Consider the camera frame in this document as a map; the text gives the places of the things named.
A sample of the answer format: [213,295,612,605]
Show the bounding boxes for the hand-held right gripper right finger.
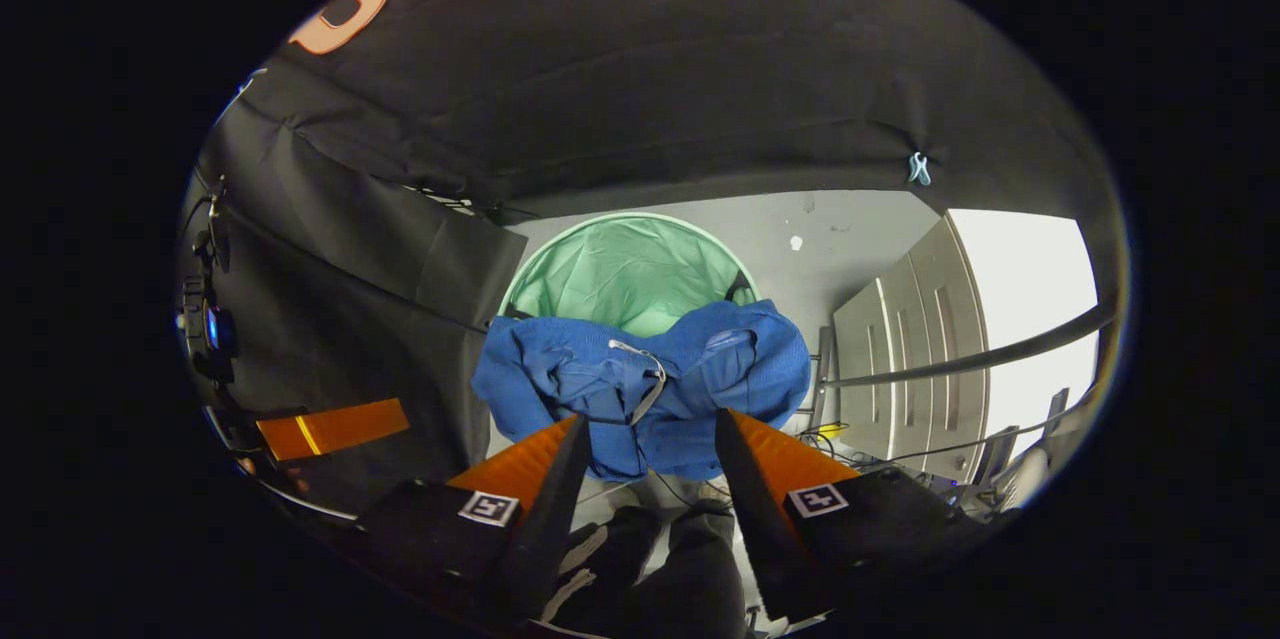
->
[714,408,987,622]

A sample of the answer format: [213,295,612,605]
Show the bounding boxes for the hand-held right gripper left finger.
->
[360,414,594,622]

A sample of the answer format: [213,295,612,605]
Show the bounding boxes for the green laundry hamper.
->
[497,211,762,340]

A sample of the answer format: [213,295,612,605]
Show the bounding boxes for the black clothes rack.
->
[822,302,1119,392]

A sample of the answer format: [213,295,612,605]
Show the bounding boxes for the person's dark trousers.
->
[540,497,749,639]

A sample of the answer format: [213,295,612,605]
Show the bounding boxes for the white cabinet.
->
[832,214,993,482]

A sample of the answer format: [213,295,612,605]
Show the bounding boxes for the black backdrop cloth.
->
[183,0,1126,515]

